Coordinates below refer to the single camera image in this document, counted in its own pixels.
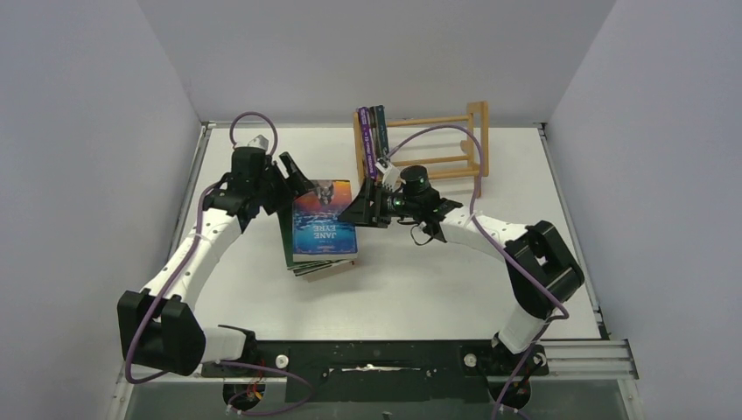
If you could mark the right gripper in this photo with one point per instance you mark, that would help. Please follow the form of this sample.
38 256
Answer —
377 205

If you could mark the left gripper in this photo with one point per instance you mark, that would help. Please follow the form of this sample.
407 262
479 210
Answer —
296 182

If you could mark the Jane Eyre book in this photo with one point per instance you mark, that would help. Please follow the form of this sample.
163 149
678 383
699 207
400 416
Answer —
318 234

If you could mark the purple comic book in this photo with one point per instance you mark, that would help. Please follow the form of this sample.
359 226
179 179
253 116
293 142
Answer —
367 141

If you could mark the Little Women book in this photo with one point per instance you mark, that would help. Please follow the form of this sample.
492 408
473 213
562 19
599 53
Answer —
379 131

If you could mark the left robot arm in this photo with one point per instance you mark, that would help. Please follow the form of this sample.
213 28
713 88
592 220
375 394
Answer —
158 330

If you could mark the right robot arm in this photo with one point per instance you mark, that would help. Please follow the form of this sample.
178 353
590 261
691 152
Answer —
543 272

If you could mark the lower stack of books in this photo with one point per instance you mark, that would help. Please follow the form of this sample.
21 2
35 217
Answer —
313 270

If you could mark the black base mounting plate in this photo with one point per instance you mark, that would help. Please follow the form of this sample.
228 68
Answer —
398 371

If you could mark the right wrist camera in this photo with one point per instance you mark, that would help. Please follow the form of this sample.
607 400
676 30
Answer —
387 171

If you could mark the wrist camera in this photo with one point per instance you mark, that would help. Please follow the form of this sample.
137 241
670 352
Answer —
259 142
387 171

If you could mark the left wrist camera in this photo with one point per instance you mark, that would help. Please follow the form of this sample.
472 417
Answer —
259 142

